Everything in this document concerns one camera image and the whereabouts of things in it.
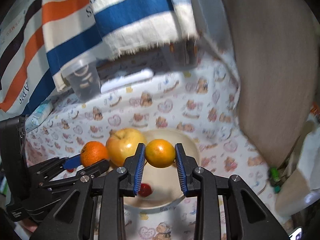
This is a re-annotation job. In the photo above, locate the white flat box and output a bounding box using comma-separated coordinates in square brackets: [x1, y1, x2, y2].
[100, 69, 154, 94]

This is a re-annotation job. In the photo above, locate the striped Paris towel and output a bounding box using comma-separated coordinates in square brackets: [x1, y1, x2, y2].
[42, 0, 198, 92]

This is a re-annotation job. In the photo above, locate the baby wipes pack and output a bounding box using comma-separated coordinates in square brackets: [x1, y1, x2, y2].
[25, 100, 53, 133]

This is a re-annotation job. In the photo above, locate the clear plastic lidded container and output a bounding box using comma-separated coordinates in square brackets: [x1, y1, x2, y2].
[61, 54, 101, 102]

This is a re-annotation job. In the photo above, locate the orange mandarin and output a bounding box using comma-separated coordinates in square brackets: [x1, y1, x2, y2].
[145, 139, 176, 168]
[80, 141, 109, 167]

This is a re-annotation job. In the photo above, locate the green small object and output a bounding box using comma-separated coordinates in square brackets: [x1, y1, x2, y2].
[268, 167, 281, 194]

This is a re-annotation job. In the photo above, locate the cream round plate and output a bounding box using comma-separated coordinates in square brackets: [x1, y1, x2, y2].
[124, 128, 200, 209]

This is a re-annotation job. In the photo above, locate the baby bear print cloth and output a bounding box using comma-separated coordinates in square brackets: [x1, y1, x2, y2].
[22, 39, 296, 240]

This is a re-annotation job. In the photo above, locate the smartphone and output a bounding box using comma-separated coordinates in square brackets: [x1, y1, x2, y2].
[289, 227, 303, 240]

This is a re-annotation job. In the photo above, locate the beige upholstered headboard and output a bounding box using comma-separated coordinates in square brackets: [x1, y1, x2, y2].
[223, 0, 318, 167]

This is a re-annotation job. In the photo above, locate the large yellow apple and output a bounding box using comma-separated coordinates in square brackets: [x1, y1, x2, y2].
[106, 128, 147, 166]

